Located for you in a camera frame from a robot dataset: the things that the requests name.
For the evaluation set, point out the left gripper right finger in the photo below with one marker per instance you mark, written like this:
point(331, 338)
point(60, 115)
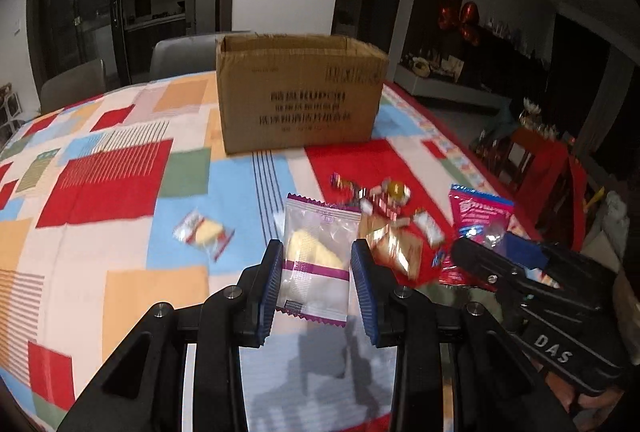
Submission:
point(399, 317)

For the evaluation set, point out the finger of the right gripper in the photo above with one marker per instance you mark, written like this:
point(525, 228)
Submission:
point(504, 275)
point(530, 252)

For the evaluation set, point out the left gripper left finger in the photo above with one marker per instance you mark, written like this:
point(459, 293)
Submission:
point(238, 316)

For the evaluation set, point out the gold pastry packet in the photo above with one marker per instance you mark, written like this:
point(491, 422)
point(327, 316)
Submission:
point(392, 245)

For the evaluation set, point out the red striped twisted candy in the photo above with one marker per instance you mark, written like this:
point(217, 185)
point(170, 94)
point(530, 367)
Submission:
point(381, 205)

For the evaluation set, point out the purple trimmed cake packet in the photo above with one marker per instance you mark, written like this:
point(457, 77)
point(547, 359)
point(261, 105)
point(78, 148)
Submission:
point(315, 276)

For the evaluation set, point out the pink blue snack bag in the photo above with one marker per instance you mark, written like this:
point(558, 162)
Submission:
point(484, 218)

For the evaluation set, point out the red gift bag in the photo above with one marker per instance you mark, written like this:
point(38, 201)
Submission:
point(547, 183)

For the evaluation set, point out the small red cake packet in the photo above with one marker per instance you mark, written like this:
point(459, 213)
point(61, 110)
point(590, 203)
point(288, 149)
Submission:
point(204, 234)

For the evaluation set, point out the yellow round candy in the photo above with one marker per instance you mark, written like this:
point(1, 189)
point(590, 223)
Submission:
point(396, 191)

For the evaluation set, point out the purple foil twisted candy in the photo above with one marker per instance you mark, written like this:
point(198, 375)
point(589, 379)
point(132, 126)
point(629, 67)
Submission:
point(348, 191)

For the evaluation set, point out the white low tv cabinet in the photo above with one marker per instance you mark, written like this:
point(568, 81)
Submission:
point(440, 90)

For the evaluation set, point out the colourful patchwork tablecloth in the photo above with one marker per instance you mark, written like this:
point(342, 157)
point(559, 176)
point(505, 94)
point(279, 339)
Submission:
point(128, 199)

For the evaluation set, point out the brown cardboard box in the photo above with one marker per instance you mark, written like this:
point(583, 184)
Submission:
point(278, 91)

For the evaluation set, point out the red heart balloons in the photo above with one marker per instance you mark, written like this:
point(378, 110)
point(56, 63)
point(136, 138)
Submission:
point(465, 20)

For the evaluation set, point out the grey chair near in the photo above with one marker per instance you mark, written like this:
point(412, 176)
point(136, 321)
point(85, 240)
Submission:
point(186, 55)

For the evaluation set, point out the grey chair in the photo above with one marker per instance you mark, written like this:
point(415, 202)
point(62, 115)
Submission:
point(73, 86)
point(186, 55)

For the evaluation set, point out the grey chair far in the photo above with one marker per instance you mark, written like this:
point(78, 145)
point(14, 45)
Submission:
point(73, 86)

